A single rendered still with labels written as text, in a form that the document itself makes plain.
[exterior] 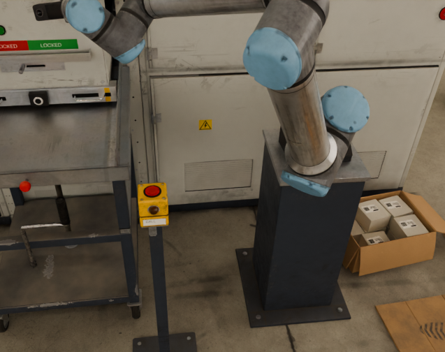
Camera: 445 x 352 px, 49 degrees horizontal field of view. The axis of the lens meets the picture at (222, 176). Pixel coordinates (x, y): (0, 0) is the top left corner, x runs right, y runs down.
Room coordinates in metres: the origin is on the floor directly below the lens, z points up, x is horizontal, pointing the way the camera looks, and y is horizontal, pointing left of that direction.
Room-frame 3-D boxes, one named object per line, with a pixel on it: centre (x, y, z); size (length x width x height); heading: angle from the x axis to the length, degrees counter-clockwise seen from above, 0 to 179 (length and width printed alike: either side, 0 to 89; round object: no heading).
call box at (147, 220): (1.02, 0.19, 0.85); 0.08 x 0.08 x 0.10; 10
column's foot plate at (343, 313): (1.44, -0.33, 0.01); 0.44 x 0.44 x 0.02; 9
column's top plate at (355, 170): (1.44, -0.33, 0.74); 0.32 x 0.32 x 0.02; 9
